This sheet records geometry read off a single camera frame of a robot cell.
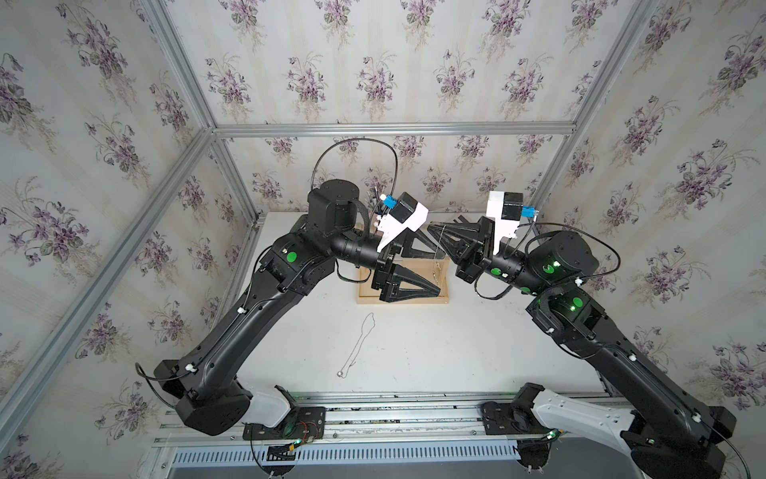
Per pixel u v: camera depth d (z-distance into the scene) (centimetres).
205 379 37
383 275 42
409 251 51
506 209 39
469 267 44
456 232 45
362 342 87
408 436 72
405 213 39
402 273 40
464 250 45
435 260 50
